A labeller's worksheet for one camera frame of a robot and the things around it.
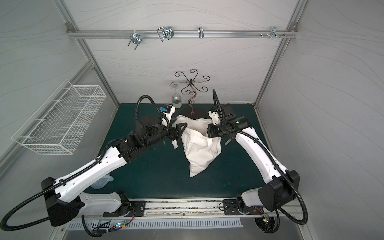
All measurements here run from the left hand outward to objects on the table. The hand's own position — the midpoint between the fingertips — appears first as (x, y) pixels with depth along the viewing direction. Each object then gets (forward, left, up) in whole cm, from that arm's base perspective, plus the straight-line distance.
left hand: (182, 122), depth 67 cm
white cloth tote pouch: (-3, -9, -21) cm, 23 cm away
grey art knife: (+11, -28, -33) cm, 45 cm away
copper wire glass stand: (+32, -4, -4) cm, 32 cm away
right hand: (+4, -13, -12) cm, 18 cm away
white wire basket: (-1, +58, -3) cm, 58 cm away
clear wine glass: (+29, +7, -14) cm, 33 cm away
